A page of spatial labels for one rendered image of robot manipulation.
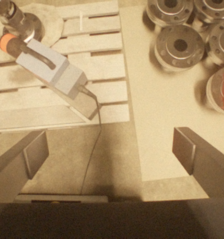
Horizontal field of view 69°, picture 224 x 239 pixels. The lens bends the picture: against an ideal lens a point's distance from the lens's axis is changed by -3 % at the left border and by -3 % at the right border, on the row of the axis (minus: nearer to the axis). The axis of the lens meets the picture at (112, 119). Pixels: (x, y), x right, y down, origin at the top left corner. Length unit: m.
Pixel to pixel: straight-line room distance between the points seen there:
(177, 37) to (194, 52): 0.12
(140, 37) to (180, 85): 0.44
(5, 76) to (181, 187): 1.30
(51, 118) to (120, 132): 0.43
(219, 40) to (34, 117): 1.11
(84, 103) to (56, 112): 0.19
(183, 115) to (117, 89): 0.46
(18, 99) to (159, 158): 0.94
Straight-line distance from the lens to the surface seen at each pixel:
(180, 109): 1.17
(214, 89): 1.03
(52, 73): 0.81
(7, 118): 1.14
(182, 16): 1.15
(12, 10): 1.13
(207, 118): 1.23
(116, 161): 1.10
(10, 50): 1.01
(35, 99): 1.10
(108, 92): 0.99
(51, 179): 1.20
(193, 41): 1.07
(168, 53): 1.00
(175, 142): 0.17
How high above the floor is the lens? 1.09
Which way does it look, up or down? 82 degrees down
